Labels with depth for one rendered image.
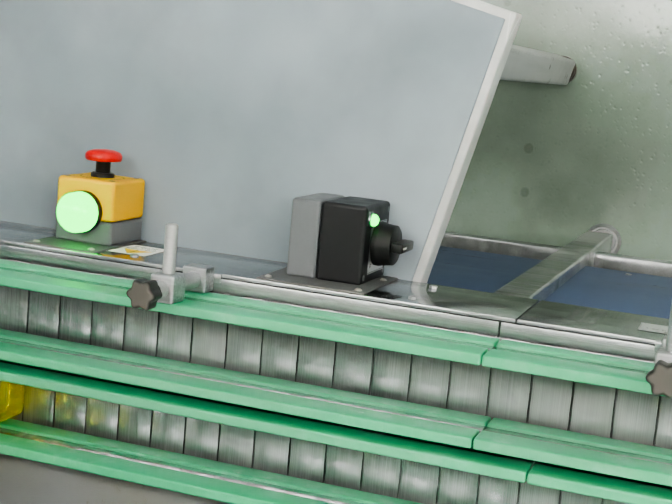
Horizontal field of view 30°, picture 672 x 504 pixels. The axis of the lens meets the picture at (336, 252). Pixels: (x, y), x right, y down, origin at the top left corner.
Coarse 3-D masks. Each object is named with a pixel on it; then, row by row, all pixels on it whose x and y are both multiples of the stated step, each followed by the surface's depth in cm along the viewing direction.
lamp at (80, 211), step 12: (72, 192) 132; (84, 192) 133; (60, 204) 132; (72, 204) 131; (84, 204) 131; (96, 204) 133; (60, 216) 132; (72, 216) 132; (84, 216) 131; (96, 216) 133; (72, 228) 132; (84, 228) 132
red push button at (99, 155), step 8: (88, 152) 136; (96, 152) 135; (104, 152) 135; (112, 152) 136; (96, 160) 135; (104, 160) 135; (112, 160) 135; (120, 160) 136; (96, 168) 136; (104, 168) 136
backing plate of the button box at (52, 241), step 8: (32, 240) 133; (40, 240) 133; (48, 240) 134; (56, 240) 134; (64, 240) 135; (72, 240) 135; (136, 240) 139; (144, 240) 140; (64, 248) 130; (72, 248) 130; (80, 248) 131; (88, 248) 130; (96, 248) 132; (104, 248) 132; (112, 248) 133
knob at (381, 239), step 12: (384, 228) 125; (396, 228) 126; (372, 240) 125; (384, 240) 125; (396, 240) 126; (408, 240) 127; (372, 252) 125; (384, 252) 125; (396, 252) 124; (384, 264) 126
